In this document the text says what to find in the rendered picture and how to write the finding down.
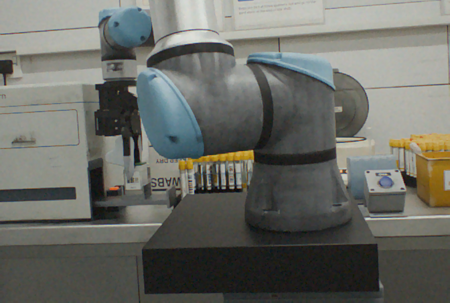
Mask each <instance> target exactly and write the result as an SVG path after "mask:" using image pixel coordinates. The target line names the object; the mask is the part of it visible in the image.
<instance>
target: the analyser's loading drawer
mask: <svg viewBox="0 0 450 303"><path fill-rule="evenodd" d="M121 190H122V196H95V197H92V207H100V206H139V205H160V204H166V205H167V208H171V207H172V206H173V205H174V204H175V203H176V202H177V201H176V189H175V185H173V186H171V187H169V188H168V189H167V190H166V194H151V181H149V182H148V183H146V184H144V185H142V191H143V194H126V195H125V186H124V185H122V186H121Z"/></svg>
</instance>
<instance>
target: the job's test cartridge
mask: <svg viewBox="0 0 450 303"><path fill-rule="evenodd" d="M134 169H135V171H134V173H133V175H132V177H131V179H130V180H127V177H126V174H125V170H123V175H124V186H125V195H126V194H143V191H142V185H144V184H146V183H148V179H147V164H143V165H142V166H134Z"/></svg>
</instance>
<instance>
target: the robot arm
mask: <svg viewBox="0 0 450 303"><path fill-rule="evenodd" d="M149 8H150V9H141V8H140V7H137V6H134V5H129V6H125V7H109V8H106V9H102V10H101V11H100V12H99V14H98V29H99V34H100V54H101V63H102V79H103V80H105V81H106V82H104V83H102V84H95V89H96V90H98V97H99V107H100V109H97V111H94V122H95V132H96V135H98V136H105V137H111V136H116V135H122V137H118V138H117V139H116V141H115V148H114V149H113V150H112V151H110V152H108V153H107V154H106V155H105V160H106V161H107V162H108V163H110V164H115V165H118V166H124V167H125V174H126V177H127V180H130V179H131V177H132V175H133V173H134V171H135V169H134V162H142V151H143V138H142V130H141V122H142V124H143V127H144V130H145V133H146V135H147V137H148V140H149V141H150V143H151V145H152V146H153V148H154V150H155V151H156V152H157V153H158V154H159V155H161V156H162V157H164V158H167V159H171V160H174V159H183V158H191V159H198V158H201V157H203V156H213V155H218V154H229V153H234V152H244V151H250V150H253V156H254V169H253V172H252V177H251V180H250V184H249V187H248V192H247V195H246V200H245V203H244V214H245V221H246V222H247V223H248V224H249V225H250V226H253V227H256V228H258V229H262V230H266V231H275V232H284V233H304V232H313V231H322V230H327V229H332V228H335V227H339V226H341V225H344V224H346V223H347V222H349V221H350V220H351V218H352V203H351V200H350V196H349V194H348V191H347V189H346V185H345V184H344V180H343V178H342V175H341V173H340V169H339V168H338V163H337V154H336V136H335V104H334V92H335V86H334V85H333V72H332V67H331V64H330V63H329V61H328V60H326V59H325V58H323V57H321V56H316V55H312V54H300V53H290V52H255V53H251V54H249V55H248V60H247V61H246V64H237V63H236V59H235V56H234V49H233V46H232V44H230V43H228V42H227V41H226V40H224V39H222V38H221V37H220V34H219V31H218V22H217V18H216V12H215V7H214V0H149ZM146 47H155V48H154V49H153V51H152V52H151V53H150V55H148V57H147V59H146V64H147V68H146V69H144V70H143V71H141V72H140V73H139V75H138V77H137V57H136V48H146ZM135 79H137V80H135ZM129 87H137V95H135V94H133V93H131V92H129ZM138 111H139V112H138ZM96 118H97V119H98V130H97V120H96Z"/></svg>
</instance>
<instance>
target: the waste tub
mask: <svg viewBox="0 0 450 303"><path fill-rule="evenodd" d="M421 153H422V155H421V154H416V153H415V154H416V167H417V196H418V197H419V198H420V199H421V200H423V201H424V202H425V203H426V204H427V205H428V206H430V207H450V151H434V152H421Z"/></svg>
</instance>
